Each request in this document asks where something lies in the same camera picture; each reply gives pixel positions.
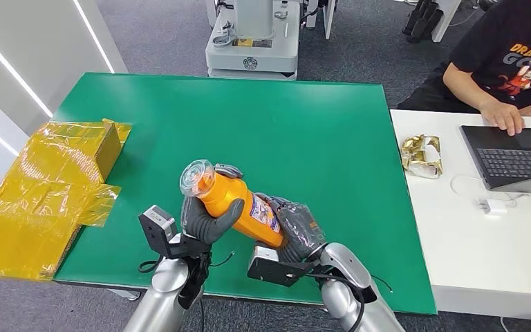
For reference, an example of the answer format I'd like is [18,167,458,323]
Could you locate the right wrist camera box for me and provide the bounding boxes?
[247,243,320,288]

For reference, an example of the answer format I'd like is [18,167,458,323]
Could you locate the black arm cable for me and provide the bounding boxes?
[138,257,165,275]
[306,270,367,332]

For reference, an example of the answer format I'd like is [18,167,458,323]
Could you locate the crumpled gold wrapper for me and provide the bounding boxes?
[400,133,444,180]

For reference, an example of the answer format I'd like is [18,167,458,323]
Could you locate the person's hand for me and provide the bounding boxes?
[478,100,526,138]

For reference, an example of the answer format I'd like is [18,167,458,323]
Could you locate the yellow taped cardboard box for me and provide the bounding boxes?
[0,118,133,282]

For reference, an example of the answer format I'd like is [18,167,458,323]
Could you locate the person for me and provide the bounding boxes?
[395,0,531,137]

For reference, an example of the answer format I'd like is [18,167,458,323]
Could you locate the white post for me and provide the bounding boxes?
[322,0,337,40]

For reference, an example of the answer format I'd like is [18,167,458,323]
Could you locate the orange bottle with clear cap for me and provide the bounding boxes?
[178,158,287,249]

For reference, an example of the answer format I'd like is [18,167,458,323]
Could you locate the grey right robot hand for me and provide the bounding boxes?
[255,192,328,263]

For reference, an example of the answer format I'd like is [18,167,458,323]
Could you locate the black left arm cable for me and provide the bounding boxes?
[138,257,165,275]

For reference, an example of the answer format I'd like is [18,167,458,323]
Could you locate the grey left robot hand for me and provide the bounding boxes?
[180,163,246,246]

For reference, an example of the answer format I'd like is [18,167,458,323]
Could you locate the white charger cable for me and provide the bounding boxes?
[449,174,531,205]

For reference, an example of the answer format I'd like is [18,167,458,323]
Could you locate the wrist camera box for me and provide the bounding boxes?
[137,205,209,261]
[247,243,320,288]

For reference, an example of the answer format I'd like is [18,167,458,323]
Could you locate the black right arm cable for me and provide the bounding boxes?
[306,270,367,332]

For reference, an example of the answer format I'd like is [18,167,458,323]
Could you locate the white furniture panel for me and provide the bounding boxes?
[431,0,463,44]

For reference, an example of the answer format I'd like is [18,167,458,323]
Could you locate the white charger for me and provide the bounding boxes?
[478,198,508,215]

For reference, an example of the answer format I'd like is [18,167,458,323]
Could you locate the dark grey laptop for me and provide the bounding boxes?
[459,124,531,196]

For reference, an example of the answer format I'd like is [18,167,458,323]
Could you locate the black floor equipment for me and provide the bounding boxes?
[402,0,445,44]

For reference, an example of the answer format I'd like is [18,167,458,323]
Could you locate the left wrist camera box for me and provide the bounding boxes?
[137,205,209,261]

